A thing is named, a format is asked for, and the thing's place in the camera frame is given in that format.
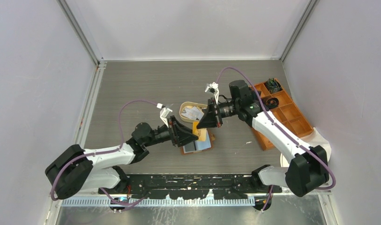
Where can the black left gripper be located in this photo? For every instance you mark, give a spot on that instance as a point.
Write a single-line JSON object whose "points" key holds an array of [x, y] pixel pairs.
{"points": [[180, 134]]}

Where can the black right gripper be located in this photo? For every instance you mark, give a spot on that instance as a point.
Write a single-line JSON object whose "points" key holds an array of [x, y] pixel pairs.
{"points": [[211, 118]]}

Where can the orange credit card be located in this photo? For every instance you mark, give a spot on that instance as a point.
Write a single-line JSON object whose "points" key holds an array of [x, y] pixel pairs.
{"points": [[201, 133]]}

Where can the brown leather card holder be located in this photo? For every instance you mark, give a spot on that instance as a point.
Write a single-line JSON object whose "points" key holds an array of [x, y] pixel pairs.
{"points": [[203, 146]]}

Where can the cream oval tray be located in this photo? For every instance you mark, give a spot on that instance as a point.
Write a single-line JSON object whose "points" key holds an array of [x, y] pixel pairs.
{"points": [[191, 104]]}

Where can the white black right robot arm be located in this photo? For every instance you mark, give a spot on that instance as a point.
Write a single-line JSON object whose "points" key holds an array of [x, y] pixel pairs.
{"points": [[308, 165]]}

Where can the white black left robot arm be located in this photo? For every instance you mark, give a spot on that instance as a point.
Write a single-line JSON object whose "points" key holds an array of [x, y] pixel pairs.
{"points": [[79, 169]]}

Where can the white cards in tray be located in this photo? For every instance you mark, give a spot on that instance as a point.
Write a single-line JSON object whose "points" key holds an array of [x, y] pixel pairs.
{"points": [[192, 113]]}

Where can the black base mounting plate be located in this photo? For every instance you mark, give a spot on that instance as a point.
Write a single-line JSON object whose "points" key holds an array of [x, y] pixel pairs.
{"points": [[189, 186]]}

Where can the dark green item bundle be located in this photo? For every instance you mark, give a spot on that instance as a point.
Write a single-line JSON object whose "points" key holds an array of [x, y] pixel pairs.
{"points": [[273, 86]]}

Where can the orange compartment organizer box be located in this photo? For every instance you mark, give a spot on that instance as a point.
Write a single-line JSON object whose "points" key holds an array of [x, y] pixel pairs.
{"points": [[285, 110]]}

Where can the white bucket hat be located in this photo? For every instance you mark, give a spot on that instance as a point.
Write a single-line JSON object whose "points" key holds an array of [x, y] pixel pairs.
{"points": [[315, 138]]}

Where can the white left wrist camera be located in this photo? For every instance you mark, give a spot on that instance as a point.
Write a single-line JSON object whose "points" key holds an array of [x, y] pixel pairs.
{"points": [[164, 112]]}

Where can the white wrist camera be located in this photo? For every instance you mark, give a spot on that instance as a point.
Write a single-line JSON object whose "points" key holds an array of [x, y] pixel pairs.
{"points": [[213, 89], [164, 112]]}

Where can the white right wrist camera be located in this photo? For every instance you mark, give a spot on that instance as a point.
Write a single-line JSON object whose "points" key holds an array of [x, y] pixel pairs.
{"points": [[213, 89]]}

